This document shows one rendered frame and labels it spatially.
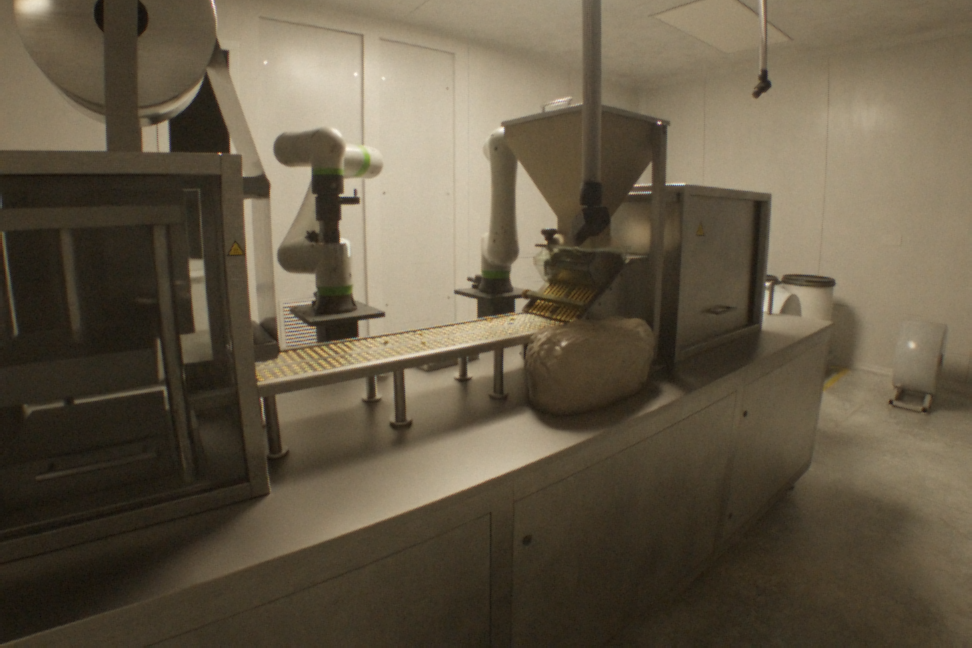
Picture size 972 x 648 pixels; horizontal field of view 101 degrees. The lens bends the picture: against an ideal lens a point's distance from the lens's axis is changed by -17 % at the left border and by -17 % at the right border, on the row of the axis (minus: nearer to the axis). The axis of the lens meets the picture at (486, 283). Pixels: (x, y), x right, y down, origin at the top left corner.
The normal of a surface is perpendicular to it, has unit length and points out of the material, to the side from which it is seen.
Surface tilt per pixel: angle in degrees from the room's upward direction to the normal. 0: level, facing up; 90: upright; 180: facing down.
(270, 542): 0
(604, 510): 90
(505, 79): 90
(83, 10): 90
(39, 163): 90
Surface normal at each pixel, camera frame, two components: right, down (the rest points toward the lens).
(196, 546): 0.00, -0.99
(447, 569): 0.59, 0.12
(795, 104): -0.80, 0.09
